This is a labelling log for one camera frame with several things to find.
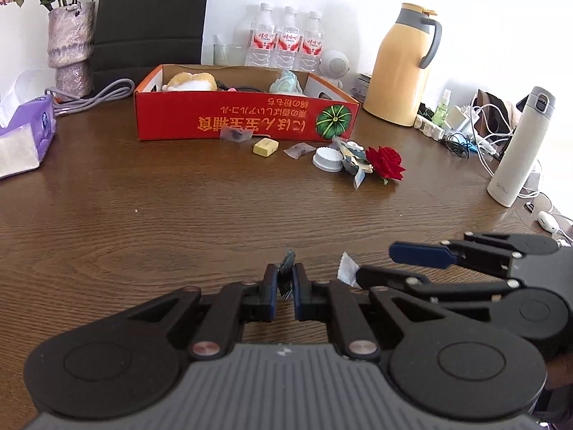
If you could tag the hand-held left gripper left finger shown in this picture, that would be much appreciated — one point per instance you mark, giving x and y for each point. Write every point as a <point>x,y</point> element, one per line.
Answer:
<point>271,293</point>

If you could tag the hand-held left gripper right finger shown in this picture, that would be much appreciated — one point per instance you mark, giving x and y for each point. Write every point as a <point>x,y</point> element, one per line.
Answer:
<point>301,295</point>

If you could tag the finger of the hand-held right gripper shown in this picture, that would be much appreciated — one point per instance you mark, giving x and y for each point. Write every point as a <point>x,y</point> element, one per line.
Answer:
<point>416,253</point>
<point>403,280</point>

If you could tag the small dark foil packet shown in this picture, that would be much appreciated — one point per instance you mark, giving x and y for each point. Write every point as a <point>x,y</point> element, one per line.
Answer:
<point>286,273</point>

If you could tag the small white packet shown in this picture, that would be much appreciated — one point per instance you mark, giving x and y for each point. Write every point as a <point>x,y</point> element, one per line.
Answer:
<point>347,268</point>

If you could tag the red artificial rose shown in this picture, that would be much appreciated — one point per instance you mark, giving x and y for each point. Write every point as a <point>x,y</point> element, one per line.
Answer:
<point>385,161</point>

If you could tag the clear packet with dark piece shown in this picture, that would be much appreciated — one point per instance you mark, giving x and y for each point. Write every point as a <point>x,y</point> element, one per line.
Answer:
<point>297,150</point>
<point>235,135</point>

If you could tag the pale yellow block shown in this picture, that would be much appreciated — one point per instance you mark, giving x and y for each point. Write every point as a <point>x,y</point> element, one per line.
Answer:
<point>265,148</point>

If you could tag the red cardboard box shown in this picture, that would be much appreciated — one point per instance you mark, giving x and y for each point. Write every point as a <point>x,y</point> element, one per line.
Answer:
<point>188,118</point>

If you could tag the clear bag of pastel pieces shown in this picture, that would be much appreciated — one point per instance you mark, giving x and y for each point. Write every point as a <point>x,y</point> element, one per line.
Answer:
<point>284,83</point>

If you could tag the white and yellow plush toy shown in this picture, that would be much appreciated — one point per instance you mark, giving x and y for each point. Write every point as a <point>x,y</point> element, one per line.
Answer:
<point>197,81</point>

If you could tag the person's right hand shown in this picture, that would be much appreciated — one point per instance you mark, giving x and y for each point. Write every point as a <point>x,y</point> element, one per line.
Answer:
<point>559,374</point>

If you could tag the small white earbud case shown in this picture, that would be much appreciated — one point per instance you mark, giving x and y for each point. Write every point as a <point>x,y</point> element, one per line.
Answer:
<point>546,220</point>

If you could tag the white travel tumbler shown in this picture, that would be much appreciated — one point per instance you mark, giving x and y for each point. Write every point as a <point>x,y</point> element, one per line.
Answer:
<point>515,156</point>

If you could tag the white charger plug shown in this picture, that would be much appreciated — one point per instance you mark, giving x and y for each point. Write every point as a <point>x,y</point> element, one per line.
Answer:
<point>456,118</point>

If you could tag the dark brown pouch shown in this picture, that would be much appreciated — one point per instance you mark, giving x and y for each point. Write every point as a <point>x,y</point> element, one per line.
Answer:
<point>492,107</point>

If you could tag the yellow thermos jug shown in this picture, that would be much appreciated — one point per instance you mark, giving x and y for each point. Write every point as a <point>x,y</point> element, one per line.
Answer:
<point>394,80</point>

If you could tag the small printed tin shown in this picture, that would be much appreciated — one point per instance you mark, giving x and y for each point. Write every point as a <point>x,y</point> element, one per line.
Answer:
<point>363,84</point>

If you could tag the white round speaker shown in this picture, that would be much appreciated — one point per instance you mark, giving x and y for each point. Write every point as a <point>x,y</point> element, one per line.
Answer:
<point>335,65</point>

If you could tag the clear drinking glass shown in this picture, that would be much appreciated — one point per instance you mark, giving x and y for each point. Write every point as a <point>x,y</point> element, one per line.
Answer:
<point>228,56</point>

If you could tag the purple tissue pack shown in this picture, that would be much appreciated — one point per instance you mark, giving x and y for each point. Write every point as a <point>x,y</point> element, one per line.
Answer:
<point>27,134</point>

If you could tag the black chair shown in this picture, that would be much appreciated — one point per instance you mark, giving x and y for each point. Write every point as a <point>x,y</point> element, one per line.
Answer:
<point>147,18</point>

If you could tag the purple stone vase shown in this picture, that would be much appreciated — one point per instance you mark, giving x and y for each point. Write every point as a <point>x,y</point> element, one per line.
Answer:
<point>71,40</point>

